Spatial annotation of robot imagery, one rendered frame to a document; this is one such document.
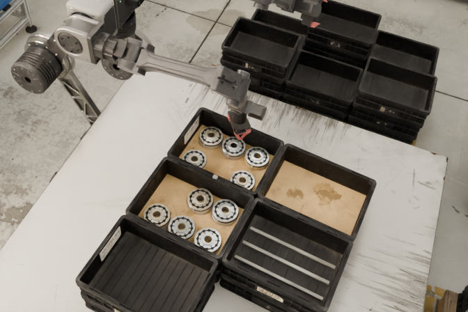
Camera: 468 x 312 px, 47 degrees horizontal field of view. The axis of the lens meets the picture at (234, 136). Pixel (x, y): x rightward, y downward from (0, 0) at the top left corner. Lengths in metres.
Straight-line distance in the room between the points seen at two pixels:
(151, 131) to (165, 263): 0.74
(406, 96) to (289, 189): 1.22
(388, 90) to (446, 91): 0.95
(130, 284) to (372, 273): 0.95
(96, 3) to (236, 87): 0.57
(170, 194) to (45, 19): 2.40
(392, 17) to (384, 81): 1.37
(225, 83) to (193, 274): 0.77
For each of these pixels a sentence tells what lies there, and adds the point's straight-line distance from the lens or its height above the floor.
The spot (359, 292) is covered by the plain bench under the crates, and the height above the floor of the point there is 0.70.
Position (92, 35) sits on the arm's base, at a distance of 1.77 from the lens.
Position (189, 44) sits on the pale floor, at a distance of 3.96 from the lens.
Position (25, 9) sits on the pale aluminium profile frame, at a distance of 4.07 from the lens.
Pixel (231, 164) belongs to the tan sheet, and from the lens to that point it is 2.26.
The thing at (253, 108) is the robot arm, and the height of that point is 1.15.
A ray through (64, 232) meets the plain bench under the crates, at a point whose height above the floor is 0.70.
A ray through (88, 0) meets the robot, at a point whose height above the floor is 1.53.
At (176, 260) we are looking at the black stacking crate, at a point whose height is 0.83.
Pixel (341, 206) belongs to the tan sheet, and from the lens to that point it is 2.22.
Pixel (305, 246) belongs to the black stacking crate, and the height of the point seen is 0.83.
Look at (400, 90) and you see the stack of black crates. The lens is 3.23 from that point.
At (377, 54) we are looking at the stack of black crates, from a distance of 3.57.
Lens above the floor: 2.67
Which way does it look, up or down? 52 degrees down
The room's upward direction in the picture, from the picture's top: 7 degrees clockwise
